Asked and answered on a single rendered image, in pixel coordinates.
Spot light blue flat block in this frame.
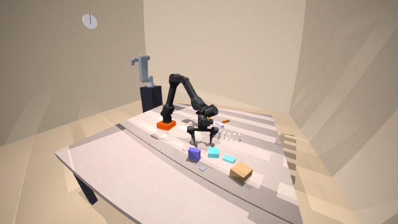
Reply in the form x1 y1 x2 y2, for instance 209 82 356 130
222 154 236 164
208 147 219 158

